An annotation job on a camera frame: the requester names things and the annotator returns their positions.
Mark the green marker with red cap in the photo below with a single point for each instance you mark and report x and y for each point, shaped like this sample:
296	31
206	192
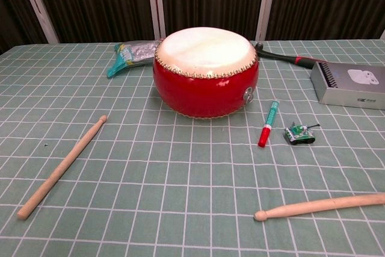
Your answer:
268	124

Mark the silver earbuds box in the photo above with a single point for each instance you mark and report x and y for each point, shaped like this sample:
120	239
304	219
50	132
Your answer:
340	91

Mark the small green toy tank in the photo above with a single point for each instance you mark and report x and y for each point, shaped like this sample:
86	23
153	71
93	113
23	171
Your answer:
299	135

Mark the wooden drumstick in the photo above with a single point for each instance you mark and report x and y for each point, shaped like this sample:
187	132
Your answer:
316	206
60	169

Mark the teal silver snack bag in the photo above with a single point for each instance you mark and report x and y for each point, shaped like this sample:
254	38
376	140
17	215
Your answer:
135	53

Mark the white screen frame post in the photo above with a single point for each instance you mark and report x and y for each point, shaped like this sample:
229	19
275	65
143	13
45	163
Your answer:
267	4
155	4
39	10

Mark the red drum with white skin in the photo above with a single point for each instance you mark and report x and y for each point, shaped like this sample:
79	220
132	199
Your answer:
204	91

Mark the green checked tablecloth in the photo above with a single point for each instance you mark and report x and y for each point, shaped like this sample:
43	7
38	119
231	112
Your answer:
180	193

